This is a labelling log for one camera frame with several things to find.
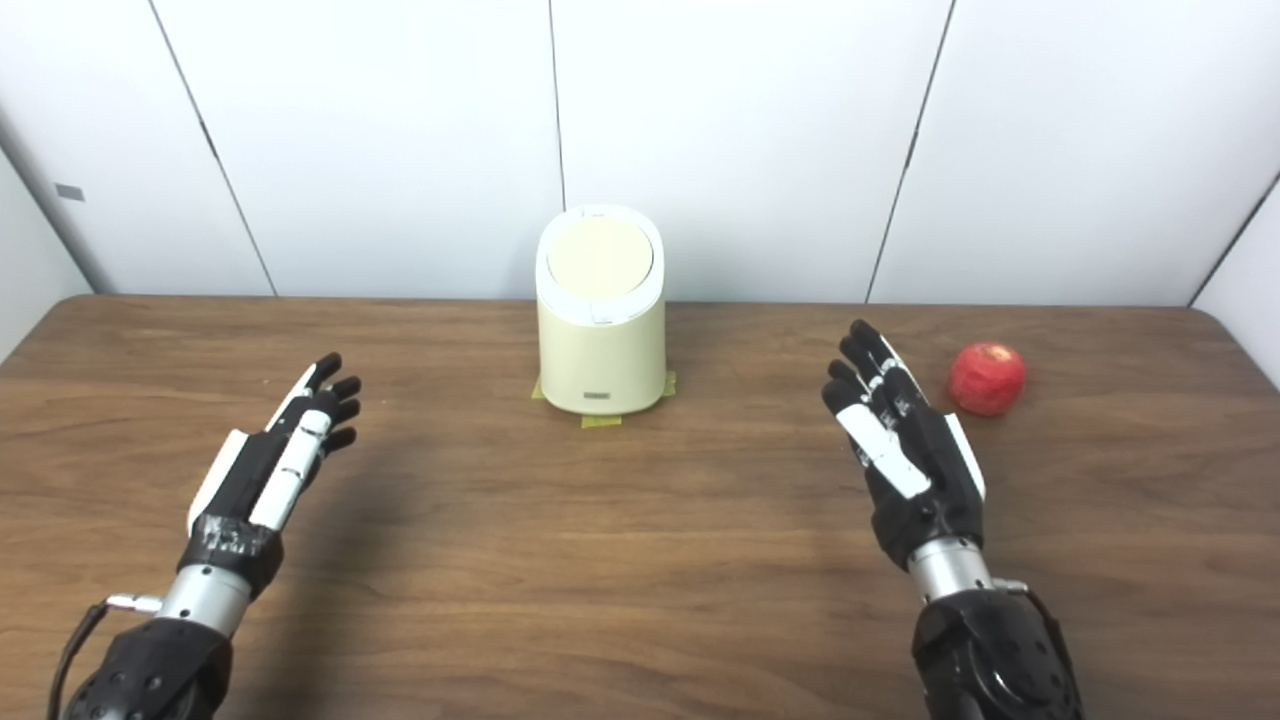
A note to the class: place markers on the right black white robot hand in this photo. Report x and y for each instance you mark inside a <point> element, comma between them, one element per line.
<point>925,470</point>

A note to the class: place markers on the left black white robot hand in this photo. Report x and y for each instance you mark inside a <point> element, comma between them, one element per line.
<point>240,480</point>

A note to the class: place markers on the red apple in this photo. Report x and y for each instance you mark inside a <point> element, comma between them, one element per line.
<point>987,378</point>

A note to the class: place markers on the cream round bin lid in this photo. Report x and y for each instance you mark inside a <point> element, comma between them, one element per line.
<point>600,258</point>

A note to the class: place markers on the cream-colored bin body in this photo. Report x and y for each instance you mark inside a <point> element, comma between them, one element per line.
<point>600,360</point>

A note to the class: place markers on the small grey wall sticker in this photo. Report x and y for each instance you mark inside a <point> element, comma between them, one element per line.
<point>70,192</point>

